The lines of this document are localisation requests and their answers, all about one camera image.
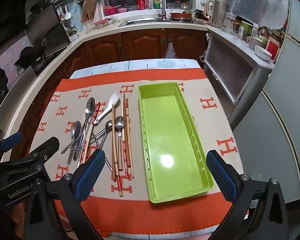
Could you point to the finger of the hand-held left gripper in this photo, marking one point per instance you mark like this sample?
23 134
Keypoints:
46 150
12 140

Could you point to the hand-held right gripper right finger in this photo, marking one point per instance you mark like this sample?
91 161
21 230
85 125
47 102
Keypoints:
222 177

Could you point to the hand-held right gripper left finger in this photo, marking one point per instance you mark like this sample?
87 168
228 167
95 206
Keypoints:
90 172

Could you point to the metal chopstick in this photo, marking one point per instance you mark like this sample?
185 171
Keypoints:
109 165

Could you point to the metal fork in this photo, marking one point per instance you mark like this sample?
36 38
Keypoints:
76 148

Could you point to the cream chopstick red striped end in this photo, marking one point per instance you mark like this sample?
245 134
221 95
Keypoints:
89 135

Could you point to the small metal spoon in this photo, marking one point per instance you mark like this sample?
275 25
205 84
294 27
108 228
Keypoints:
109 125
120 124

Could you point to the plain wooden chopstick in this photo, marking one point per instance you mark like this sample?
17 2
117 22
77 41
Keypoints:
129 140

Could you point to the large metal spoon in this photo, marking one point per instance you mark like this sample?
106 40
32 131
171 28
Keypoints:
90 106

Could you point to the green plastic utensil tray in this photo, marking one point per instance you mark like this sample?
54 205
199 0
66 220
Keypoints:
165 130

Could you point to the white ceramic spoon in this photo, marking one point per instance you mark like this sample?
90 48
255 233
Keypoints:
114 98

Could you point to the orange printed blanket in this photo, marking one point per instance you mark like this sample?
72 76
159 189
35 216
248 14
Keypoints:
215 120

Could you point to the grey refrigerator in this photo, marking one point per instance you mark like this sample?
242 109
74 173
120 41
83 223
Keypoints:
285 130

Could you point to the black wok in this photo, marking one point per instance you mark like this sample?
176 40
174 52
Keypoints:
27 55

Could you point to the stainless steel cabinet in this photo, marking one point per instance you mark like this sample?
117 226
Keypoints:
232 67

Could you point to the steel range hood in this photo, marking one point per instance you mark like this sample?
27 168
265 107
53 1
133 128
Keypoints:
47 27

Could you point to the light blue table cover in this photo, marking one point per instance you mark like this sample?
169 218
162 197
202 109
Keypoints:
140 64

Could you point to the white bowl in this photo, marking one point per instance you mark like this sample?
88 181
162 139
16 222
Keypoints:
262 52

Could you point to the small hanging plastic bag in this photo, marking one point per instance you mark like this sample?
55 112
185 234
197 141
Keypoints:
170 51

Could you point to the clear food container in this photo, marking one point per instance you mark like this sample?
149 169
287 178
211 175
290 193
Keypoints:
100 24

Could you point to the white cup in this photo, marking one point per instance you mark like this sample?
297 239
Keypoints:
255 42

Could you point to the red packet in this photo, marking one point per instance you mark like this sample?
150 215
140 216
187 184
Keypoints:
273 47

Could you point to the glass jar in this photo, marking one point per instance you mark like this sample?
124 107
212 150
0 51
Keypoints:
242 33

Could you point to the white plastic bottle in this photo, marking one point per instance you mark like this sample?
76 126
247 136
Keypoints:
254 31

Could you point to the pink basin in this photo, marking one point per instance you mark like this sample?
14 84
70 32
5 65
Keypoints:
111 10

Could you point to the glass jug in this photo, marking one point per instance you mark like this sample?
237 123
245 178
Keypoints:
228 22

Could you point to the steel sink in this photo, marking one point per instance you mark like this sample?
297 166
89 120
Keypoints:
142 22

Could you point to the stainless electric kettle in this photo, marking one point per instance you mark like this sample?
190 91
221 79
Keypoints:
213 12

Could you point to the red pan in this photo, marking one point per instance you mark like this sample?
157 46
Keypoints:
181 15

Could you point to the red bottle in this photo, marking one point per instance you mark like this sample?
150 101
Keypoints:
140 0

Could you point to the large clear plastic bag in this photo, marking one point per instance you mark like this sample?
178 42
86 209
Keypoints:
260 2

